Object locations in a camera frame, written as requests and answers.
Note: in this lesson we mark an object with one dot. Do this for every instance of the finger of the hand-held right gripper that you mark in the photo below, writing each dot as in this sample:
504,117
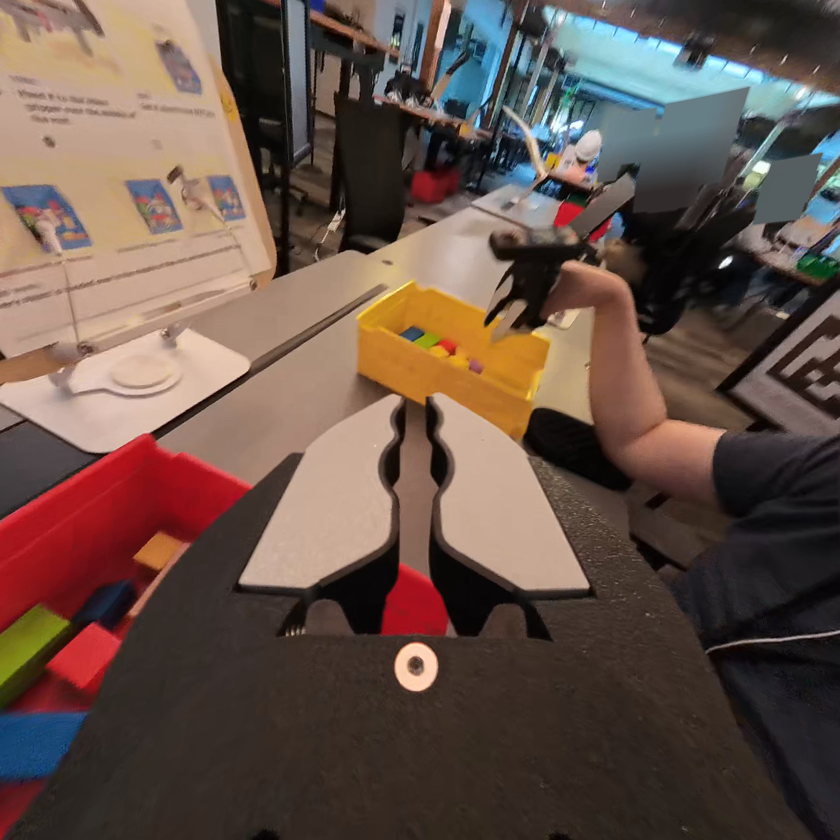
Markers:
510,321
501,302

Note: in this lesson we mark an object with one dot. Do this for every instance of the yellow plastic bin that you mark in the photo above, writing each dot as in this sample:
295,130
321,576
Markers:
420,374

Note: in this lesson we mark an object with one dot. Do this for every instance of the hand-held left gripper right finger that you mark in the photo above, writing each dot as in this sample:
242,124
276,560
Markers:
508,518

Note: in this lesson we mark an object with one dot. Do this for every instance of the black office chair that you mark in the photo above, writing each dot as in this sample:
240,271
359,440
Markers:
371,170

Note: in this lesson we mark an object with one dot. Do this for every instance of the clear glass dish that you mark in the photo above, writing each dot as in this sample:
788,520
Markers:
141,371

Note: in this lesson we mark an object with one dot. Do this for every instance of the black framed monitor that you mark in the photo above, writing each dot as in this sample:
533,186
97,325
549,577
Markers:
298,79

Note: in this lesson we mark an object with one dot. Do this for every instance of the silver desk stand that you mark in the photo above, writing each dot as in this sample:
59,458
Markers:
535,170

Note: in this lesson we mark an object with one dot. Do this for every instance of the printed instruction sheet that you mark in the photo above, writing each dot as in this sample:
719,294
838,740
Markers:
118,151

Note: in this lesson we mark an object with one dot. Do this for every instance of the white power strip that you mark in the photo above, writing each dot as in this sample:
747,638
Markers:
334,223

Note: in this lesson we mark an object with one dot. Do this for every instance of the black laptop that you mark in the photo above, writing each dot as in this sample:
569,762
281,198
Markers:
604,207

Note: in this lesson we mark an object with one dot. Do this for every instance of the person's right forearm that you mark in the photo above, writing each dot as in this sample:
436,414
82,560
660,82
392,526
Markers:
630,407

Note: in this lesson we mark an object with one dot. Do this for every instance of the person's right hand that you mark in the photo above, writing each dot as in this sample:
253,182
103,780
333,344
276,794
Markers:
590,285

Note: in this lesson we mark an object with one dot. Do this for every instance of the small green bin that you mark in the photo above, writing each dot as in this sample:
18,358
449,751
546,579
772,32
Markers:
817,266

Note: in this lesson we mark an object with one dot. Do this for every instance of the red plastic bin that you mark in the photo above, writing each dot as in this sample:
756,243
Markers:
98,512

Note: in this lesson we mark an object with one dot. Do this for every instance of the person in dark shirt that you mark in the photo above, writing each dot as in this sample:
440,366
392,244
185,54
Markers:
774,525

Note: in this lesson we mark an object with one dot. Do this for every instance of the red storage crate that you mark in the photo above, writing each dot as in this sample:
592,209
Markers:
433,187

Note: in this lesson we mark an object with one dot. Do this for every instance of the blue rectangular wooden block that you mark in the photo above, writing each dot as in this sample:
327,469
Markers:
33,745
411,333

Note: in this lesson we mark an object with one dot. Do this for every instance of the framed instruction board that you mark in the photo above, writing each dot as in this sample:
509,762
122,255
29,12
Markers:
253,197

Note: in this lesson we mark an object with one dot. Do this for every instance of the green wooden block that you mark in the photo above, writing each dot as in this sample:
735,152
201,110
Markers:
428,340
29,649

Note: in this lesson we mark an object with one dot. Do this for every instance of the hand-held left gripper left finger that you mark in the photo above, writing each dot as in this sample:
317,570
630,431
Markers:
321,518

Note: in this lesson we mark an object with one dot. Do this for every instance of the framed black white sign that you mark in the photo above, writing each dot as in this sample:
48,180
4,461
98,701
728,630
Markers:
794,374

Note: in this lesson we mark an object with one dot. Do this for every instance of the beige long wooden block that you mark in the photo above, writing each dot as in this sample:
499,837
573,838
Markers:
161,581

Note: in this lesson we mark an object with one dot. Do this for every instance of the small red bin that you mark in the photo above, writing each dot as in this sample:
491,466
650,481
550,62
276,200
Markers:
568,214

